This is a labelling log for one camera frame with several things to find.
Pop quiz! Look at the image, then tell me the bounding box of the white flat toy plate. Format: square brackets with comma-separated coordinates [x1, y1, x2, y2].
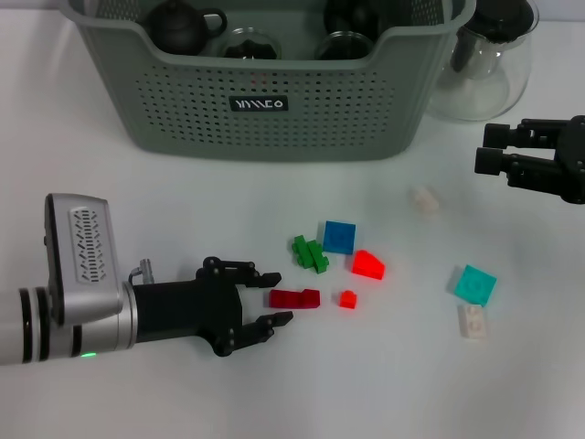
[458, 304, 489, 340]

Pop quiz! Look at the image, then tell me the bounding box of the dark red long brick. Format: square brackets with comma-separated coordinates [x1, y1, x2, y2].
[268, 287, 322, 312]

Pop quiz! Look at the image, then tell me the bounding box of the red sloped toy brick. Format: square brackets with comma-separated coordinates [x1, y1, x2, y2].
[351, 249, 387, 281]

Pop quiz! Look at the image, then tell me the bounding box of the grey-green perforated plastic basket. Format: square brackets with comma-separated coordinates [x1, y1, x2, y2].
[67, 0, 476, 164]

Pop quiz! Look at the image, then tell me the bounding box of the glass teacup black holder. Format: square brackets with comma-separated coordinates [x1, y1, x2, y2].
[221, 26, 282, 59]
[314, 30, 375, 60]
[323, 0, 380, 47]

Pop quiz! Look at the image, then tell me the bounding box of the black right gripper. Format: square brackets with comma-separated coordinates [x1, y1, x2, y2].
[473, 114, 585, 206]

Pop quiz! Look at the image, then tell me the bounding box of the glass carafe black lid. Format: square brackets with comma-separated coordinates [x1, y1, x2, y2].
[427, 0, 540, 123]

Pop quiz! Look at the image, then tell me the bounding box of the dark brown clay teapot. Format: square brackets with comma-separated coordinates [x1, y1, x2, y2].
[145, 0, 229, 56]

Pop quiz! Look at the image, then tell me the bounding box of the small white toy brick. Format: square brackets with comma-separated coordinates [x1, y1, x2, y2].
[409, 185, 442, 216]

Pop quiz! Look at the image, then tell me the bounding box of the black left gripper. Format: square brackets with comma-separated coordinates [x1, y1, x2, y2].
[132, 256, 295, 359]

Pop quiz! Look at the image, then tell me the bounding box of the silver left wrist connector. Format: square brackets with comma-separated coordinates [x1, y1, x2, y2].
[129, 258, 155, 285]

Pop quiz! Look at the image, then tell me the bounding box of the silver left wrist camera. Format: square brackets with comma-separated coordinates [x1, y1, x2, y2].
[44, 193, 123, 327]

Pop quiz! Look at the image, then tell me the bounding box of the blue square toy plate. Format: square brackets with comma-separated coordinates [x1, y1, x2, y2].
[322, 220, 357, 256]

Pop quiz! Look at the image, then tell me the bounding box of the teal square toy plate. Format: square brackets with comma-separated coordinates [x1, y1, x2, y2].
[453, 263, 498, 307]

